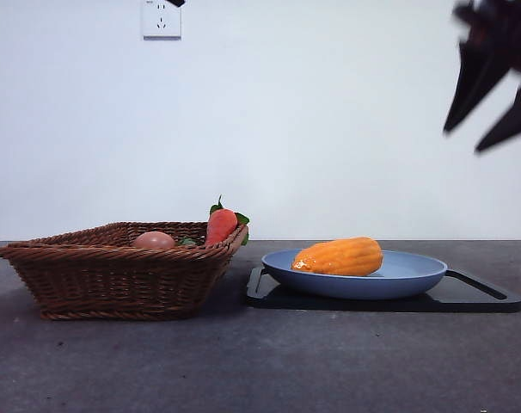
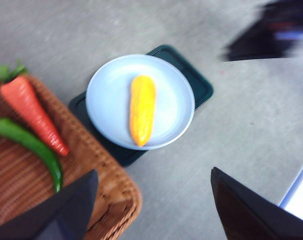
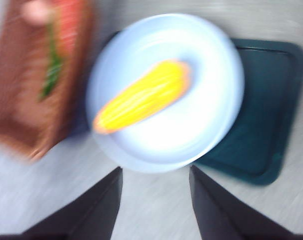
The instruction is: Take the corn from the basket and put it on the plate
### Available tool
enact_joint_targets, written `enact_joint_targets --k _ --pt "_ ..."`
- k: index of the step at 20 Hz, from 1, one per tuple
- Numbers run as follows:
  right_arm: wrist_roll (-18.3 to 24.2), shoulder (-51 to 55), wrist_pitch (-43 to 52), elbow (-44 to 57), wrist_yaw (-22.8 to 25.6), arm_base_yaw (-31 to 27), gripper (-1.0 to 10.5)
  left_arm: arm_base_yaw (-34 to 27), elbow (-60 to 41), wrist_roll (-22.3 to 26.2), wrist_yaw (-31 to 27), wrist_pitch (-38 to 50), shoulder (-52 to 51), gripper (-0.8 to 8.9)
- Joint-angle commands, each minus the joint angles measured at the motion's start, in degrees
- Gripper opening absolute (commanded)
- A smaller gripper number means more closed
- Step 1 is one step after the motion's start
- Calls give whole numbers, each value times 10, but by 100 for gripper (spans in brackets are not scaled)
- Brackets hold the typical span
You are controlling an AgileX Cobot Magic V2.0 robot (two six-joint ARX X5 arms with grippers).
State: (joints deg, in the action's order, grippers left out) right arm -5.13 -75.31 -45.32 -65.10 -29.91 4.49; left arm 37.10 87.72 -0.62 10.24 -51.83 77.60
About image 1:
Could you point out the orange carrot with green leaves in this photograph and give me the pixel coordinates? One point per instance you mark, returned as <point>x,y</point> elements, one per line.
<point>219,226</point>

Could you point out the black rectangular tray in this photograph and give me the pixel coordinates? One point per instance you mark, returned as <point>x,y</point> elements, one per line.
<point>467,297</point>

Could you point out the brown wicker basket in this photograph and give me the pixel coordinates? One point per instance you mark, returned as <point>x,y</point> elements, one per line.
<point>114,279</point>

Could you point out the brown egg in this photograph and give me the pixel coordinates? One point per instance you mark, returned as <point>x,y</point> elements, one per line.
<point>154,240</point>

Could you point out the orange corn cob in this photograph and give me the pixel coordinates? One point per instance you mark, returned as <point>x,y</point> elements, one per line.
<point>342,258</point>

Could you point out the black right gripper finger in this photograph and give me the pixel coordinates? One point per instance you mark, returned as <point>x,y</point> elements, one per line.
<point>471,86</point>
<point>520,116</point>

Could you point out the white wall socket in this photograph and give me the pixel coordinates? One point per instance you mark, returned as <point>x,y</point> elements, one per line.
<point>161,21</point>

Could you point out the green leafy vegetable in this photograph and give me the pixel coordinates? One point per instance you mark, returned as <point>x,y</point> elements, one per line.
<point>187,242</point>

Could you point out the blue round plate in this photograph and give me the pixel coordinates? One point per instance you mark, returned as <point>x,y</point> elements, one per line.
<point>355,286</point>

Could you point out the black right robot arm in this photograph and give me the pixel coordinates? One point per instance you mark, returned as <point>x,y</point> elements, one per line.
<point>501,26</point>

